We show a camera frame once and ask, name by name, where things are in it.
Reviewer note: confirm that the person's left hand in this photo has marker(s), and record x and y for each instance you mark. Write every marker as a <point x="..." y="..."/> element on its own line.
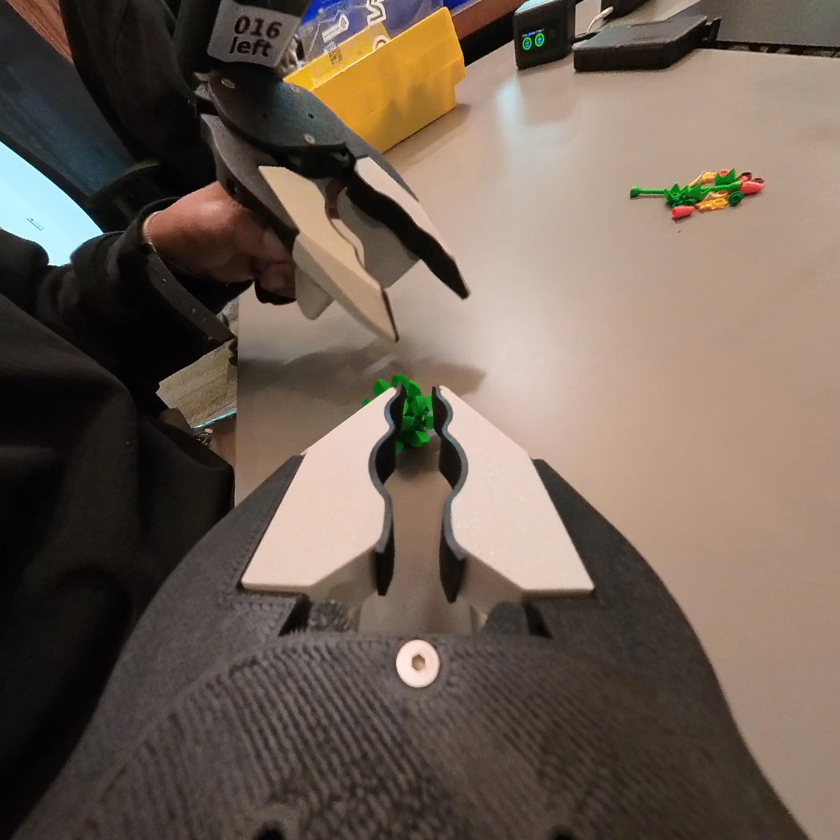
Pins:
<point x="210" y="236"/>

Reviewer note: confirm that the black device with green display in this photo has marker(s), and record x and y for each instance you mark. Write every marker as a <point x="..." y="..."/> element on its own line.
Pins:
<point x="541" y="36"/>

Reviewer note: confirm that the small black box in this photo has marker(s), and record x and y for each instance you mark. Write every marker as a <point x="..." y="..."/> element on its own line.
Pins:
<point x="623" y="6"/>

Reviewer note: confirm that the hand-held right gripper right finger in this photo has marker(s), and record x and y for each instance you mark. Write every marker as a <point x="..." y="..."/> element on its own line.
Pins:
<point x="512" y="525"/>

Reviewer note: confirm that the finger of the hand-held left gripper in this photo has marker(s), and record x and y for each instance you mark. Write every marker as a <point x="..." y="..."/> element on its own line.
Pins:
<point x="308" y="223"/>
<point x="420" y="223"/>

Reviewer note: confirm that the clear plastic bag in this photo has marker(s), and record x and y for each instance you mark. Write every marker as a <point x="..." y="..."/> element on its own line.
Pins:
<point x="354" y="26"/>

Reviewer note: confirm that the pile of small flower bricks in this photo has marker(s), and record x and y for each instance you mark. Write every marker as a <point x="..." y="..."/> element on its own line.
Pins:
<point x="712" y="193"/>

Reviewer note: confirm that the green toy brick stem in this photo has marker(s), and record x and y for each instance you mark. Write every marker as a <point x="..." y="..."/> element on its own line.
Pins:
<point x="646" y="191"/>

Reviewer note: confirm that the grey wrist watch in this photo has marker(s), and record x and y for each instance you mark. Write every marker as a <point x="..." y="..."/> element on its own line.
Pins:
<point x="184" y="295"/>

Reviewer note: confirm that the large green brick leaf rosette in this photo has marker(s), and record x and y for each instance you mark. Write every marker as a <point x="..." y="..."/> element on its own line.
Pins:
<point x="377" y="388"/>

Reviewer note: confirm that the black power brick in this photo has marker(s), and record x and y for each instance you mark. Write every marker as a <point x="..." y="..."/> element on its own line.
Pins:
<point x="643" y="43"/>

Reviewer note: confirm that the person's black clad torso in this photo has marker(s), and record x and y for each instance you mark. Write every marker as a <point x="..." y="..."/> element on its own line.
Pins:
<point x="79" y="525"/>

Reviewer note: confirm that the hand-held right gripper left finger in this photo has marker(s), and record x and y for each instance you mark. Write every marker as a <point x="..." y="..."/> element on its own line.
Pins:
<point x="321" y="525"/>

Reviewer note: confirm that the yellow plastic bin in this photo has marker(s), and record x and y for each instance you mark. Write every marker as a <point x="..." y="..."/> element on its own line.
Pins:
<point x="394" y="85"/>

